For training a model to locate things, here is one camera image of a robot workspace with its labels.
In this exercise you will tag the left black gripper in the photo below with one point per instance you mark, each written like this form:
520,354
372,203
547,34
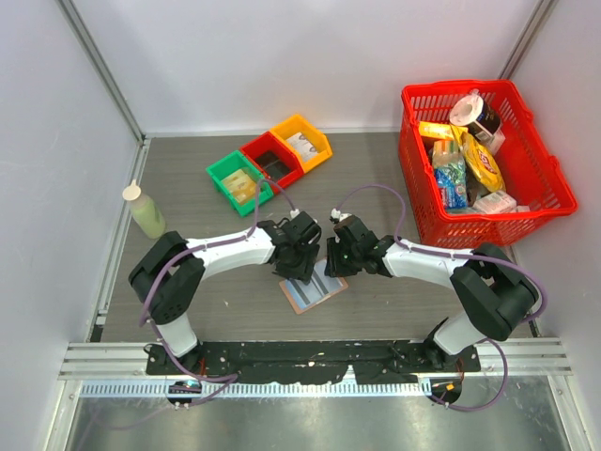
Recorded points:
304,271

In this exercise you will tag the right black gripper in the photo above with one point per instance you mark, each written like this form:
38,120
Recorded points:
333,267

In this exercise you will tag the white card with black stripe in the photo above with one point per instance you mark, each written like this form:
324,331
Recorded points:
326,285

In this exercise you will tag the tan leather card holder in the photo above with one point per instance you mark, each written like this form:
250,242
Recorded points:
294,307

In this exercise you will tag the grey patterned card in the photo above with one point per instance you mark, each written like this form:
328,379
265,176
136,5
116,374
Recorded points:
296,140
307,151

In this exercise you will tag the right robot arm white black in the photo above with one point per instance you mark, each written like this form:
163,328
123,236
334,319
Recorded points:
495,294

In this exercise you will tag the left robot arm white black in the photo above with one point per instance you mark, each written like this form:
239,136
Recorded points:
168,276

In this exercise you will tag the black cards in red bin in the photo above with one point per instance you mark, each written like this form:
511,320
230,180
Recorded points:
273,166

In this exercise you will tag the yellow cards in green bin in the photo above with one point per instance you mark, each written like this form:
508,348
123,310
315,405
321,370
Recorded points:
240,185

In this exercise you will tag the red storage bin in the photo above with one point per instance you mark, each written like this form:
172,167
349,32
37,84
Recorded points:
268,142

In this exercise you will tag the green storage bin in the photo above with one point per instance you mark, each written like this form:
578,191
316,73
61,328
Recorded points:
226,166

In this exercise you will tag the yellow storage bin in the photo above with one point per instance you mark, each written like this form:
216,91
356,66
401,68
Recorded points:
298,123

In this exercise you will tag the blue snack bag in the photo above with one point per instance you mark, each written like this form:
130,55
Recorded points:
450,174

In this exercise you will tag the green liquid squeeze bottle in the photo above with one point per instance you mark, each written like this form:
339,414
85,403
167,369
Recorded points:
144,211

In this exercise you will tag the yellow snack packet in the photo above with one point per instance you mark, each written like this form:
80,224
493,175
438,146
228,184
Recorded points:
440,131

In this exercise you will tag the white small box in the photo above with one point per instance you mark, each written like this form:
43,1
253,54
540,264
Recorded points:
495,203

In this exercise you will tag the yellow chips bag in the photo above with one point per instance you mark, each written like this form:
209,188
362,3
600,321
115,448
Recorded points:
482,164

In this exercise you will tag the dark labelled can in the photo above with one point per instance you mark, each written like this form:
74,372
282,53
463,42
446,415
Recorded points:
484,121

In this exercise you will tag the red plastic shopping basket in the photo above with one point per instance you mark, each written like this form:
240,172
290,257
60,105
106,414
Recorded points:
532,175

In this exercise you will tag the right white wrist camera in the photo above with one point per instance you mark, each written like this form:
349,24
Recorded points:
337,216

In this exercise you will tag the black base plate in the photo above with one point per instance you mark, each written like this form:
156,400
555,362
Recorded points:
310,362

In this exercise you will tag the white slotted cable duct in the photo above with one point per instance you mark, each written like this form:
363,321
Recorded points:
348,387

